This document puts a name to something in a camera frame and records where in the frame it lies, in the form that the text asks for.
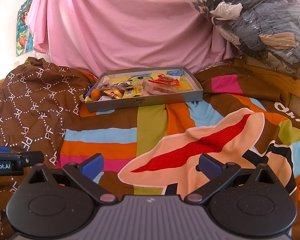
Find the plastic bag of clothes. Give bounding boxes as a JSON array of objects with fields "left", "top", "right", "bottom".
[{"left": 181, "top": 0, "right": 300, "bottom": 76}]

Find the small orange mandarin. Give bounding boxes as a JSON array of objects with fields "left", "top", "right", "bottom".
[{"left": 90, "top": 88, "right": 101, "bottom": 101}]

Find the cartoon wall poster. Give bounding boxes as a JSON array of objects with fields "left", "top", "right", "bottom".
[{"left": 15, "top": 0, "right": 33, "bottom": 57}]

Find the gold foil snack packet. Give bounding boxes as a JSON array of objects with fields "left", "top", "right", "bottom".
[{"left": 103, "top": 88, "right": 123, "bottom": 99}]

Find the dried tofu snack packet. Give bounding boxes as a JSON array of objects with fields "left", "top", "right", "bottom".
[{"left": 142, "top": 75, "right": 180, "bottom": 95}]

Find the yellow snack bar packet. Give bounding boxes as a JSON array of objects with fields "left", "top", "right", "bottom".
[{"left": 122, "top": 84, "right": 142, "bottom": 99}]

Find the brown patterned PF duvet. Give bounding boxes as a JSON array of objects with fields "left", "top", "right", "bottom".
[{"left": 0, "top": 56, "right": 98, "bottom": 240}]

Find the colourful striped cartoon blanket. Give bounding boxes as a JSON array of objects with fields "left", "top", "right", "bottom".
[{"left": 49, "top": 66, "right": 300, "bottom": 239}]

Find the pink bed sheet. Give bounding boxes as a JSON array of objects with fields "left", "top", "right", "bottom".
[{"left": 26, "top": 0, "right": 234, "bottom": 76}]

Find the grey cardboard tray box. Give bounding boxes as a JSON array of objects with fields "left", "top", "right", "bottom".
[{"left": 80, "top": 67, "right": 203, "bottom": 112}]

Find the clear round cake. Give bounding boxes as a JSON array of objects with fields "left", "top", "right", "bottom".
[{"left": 100, "top": 80, "right": 134, "bottom": 91}]

